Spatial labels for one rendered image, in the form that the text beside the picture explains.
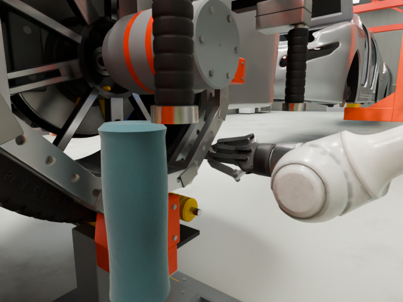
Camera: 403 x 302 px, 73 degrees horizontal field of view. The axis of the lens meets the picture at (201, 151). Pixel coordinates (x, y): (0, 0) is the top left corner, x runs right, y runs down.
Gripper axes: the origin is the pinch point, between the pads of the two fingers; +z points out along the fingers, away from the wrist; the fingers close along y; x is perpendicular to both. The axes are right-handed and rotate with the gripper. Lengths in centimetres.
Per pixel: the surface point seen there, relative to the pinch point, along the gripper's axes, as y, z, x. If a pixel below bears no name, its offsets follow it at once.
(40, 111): -15.1, 15.6, 30.6
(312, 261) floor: 6, -14, -96
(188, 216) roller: -17.1, -3.7, -2.4
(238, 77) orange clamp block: 21.6, -4.5, 5.8
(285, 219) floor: 33, 13, -123
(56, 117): -13.9, 15.6, 27.7
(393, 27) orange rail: 1016, 21, -640
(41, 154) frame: -25.0, -4.4, 33.7
